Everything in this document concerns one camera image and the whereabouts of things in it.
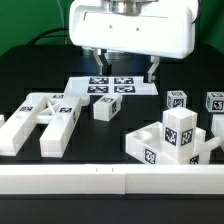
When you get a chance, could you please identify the white part at right edge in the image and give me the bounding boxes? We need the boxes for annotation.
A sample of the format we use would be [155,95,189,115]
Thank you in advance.
[211,114,224,151]

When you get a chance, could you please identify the white front rail fixture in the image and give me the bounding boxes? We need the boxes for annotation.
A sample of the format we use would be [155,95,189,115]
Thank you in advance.
[0,164,224,195]

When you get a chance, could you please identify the white chair back frame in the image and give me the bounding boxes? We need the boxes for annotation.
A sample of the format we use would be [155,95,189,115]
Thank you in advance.
[0,93,90,158]

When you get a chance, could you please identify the white chair seat part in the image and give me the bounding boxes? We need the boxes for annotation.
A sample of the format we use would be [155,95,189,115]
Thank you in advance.
[125,122,222,165]

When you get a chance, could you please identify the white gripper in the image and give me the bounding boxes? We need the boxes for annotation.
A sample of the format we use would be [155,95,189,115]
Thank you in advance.
[69,0,196,83]

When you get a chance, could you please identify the white right tagged cube block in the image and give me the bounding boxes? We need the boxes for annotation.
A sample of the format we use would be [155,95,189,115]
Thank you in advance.
[206,92,224,112]

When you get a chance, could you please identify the white part at edge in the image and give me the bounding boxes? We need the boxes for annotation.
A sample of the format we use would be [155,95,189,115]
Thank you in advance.
[0,115,5,128]
[211,114,224,151]

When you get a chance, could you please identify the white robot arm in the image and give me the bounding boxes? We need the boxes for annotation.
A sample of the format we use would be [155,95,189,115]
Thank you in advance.
[69,0,202,82]

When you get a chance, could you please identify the white sheet with four tags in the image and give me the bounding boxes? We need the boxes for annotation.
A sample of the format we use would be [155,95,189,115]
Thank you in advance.
[64,76,158,95]

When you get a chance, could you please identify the white tagged cube block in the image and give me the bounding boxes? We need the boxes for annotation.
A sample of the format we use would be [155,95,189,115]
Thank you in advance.
[206,92,224,112]
[167,90,187,109]

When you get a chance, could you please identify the white part at left edge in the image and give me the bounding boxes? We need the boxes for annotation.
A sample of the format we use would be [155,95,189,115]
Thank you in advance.
[0,115,5,128]

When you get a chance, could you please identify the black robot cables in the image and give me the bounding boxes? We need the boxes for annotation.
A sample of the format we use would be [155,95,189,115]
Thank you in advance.
[26,0,73,47]

